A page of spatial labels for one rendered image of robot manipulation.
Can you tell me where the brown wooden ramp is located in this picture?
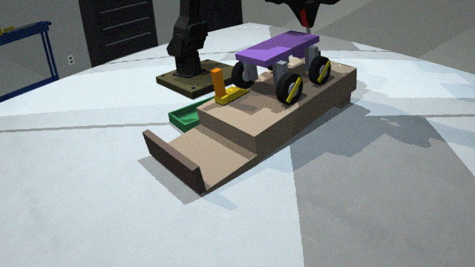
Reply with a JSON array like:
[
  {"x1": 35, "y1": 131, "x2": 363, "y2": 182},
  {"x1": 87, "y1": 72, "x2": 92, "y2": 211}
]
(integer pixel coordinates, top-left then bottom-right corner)
[{"x1": 142, "y1": 57, "x2": 357, "y2": 194}]

